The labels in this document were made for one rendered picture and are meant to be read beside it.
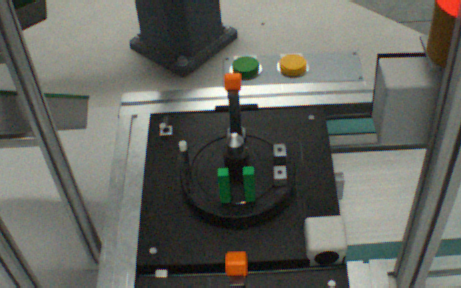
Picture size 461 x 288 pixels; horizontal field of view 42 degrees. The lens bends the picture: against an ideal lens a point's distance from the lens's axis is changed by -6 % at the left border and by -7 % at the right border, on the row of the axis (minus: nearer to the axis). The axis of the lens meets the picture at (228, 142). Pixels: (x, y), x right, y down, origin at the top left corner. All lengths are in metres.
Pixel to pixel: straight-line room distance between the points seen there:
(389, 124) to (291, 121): 0.33
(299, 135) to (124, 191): 0.24
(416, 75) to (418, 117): 0.04
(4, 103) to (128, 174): 0.25
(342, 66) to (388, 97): 0.44
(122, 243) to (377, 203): 0.33
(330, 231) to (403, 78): 0.25
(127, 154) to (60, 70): 0.37
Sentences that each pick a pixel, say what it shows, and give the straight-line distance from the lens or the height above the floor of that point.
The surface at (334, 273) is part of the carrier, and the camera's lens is 0.70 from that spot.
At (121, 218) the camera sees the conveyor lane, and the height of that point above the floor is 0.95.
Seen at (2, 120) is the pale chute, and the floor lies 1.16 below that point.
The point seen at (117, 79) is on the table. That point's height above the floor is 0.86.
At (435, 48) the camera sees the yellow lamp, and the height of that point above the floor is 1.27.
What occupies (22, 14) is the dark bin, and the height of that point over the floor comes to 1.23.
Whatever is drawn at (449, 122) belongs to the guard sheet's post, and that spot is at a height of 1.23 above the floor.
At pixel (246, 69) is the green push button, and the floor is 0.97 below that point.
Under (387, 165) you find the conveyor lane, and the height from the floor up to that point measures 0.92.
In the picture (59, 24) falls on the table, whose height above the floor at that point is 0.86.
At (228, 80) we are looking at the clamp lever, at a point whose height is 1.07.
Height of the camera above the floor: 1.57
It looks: 47 degrees down
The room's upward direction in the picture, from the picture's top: 6 degrees counter-clockwise
